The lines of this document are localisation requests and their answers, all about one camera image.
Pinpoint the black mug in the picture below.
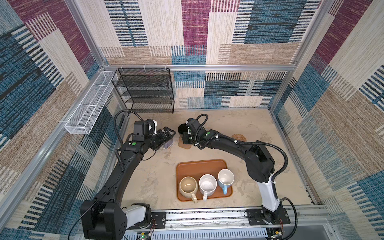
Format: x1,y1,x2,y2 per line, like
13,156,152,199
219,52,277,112
178,124,188,136

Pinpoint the paw shaped cork coaster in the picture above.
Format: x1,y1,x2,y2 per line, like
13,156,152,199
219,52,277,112
178,137,192,150

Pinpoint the woven rattan round coaster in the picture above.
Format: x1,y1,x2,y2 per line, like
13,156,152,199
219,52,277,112
231,134,247,142

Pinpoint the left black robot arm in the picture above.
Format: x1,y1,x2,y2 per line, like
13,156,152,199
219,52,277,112
79,118,176,240

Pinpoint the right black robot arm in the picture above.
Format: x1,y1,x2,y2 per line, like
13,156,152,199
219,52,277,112
182,114,289,224

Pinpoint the orange brown serving tray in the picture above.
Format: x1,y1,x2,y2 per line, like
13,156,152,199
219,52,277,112
176,159,233,202

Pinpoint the light blue mug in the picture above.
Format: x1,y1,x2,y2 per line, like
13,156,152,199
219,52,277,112
217,169,235,195

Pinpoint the beige cream mug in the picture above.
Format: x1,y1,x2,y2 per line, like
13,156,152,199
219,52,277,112
179,176,198,204

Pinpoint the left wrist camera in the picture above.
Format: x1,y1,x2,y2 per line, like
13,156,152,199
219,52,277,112
134,119,158,136

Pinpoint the black wire shelf rack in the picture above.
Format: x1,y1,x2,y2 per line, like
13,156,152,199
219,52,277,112
112,68,175,114

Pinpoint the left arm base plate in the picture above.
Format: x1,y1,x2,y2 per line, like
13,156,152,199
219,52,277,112
145,212,167,231

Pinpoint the white wire mesh basket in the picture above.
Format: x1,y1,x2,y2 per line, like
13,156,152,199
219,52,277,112
65,71,115,135

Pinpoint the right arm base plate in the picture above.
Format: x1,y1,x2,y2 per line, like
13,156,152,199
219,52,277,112
245,208,291,226

